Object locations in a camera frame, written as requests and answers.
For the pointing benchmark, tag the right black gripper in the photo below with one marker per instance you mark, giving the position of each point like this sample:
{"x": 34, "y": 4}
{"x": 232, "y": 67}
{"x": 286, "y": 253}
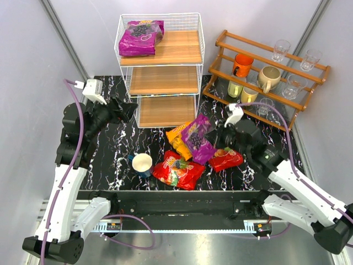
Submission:
{"x": 220, "y": 135}

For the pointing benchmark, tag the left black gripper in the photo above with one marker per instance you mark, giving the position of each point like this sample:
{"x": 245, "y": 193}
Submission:
{"x": 118, "y": 109}

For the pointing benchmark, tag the yellow orange candy bag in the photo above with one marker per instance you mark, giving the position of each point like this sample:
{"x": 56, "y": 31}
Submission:
{"x": 174, "y": 138}

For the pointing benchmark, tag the purple grape candy bag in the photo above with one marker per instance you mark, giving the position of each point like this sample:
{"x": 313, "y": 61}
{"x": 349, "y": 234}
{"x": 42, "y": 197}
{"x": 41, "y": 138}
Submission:
{"x": 141, "y": 37}

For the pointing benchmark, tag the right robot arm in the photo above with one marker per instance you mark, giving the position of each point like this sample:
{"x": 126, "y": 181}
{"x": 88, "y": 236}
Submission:
{"x": 328, "y": 219}

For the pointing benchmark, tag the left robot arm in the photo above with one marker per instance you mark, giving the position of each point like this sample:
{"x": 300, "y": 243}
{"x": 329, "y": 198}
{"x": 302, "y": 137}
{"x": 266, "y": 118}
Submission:
{"x": 59, "y": 236}

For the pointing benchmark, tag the red candy bag right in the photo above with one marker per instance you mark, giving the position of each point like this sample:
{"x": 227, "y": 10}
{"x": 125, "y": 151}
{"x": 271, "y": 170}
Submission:
{"x": 225, "y": 158}

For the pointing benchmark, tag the red candy bag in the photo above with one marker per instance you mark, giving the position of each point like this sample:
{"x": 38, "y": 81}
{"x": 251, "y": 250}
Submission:
{"x": 177, "y": 172}
{"x": 225, "y": 158}

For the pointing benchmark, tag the red candy bag left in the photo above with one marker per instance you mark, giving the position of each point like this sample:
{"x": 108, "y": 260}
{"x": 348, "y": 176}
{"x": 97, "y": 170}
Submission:
{"x": 177, "y": 172}

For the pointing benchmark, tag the light green mug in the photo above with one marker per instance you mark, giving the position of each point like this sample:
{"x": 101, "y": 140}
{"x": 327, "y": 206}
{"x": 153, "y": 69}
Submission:
{"x": 234, "y": 89}

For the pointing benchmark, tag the pale yellow mug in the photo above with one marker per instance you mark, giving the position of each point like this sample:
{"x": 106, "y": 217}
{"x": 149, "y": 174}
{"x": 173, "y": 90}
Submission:
{"x": 248, "y": 95}

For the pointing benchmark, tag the blue paper cup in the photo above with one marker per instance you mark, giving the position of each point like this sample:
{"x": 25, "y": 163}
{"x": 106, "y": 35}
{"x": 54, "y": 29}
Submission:
{"x": 142, "y": 164}

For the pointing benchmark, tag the clear glass bottom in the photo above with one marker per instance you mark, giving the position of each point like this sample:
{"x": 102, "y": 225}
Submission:
{"x": 265, "y": 106}

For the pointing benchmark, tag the clear glass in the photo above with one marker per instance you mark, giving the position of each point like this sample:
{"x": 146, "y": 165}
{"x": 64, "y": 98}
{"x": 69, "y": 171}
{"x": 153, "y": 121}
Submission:
{"x": 265, "y": 106}
{"x": 281, "y": 49}
{"x": 294, "y": 85}
{"x": 311, "y": 58}

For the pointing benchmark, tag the wooden cup rack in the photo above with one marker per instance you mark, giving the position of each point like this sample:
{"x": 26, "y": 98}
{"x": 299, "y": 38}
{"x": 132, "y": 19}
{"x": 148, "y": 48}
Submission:
{"x": 230, "y": 45}

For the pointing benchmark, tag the orange mug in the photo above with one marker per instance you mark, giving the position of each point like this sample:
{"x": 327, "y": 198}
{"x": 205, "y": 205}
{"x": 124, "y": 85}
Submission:
{"x": 242, "y": 65}

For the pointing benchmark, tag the beige large mug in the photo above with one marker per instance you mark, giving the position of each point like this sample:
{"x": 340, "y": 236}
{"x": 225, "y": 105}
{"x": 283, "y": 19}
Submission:
{"x": 268, "y": 78}

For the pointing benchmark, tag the clear glass middle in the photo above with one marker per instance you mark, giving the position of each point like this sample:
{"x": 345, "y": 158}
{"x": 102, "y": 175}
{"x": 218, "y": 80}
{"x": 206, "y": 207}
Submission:
{"x": 294, "y": 85}

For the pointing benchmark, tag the clear glass top left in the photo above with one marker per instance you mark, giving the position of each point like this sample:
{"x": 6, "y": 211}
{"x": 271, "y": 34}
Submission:
{"x": 281, "y": 49}

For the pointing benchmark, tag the clear glass top right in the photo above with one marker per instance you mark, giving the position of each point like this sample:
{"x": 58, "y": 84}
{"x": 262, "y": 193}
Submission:
{"x": 311, "y": 58}

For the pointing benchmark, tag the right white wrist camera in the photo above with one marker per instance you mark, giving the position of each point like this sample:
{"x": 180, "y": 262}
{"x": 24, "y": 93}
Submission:
{"x": 235, "y": 113}

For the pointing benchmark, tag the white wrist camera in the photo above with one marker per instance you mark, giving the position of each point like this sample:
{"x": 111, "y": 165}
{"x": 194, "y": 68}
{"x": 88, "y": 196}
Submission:
{"x": 92, "y": 90}
{"x": 235, "y": 113}

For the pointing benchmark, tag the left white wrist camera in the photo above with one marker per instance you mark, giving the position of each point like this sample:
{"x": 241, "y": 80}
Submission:
{"x": 92, "y": 90}

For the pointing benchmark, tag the white wire wooden shelf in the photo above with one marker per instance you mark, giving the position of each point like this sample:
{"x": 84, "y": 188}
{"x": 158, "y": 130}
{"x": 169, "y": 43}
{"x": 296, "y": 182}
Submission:
{"x": 166, "y": 86}

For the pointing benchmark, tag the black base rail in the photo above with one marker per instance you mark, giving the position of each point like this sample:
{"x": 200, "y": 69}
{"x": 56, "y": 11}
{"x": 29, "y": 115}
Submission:
{"x": 192, "y": 211}

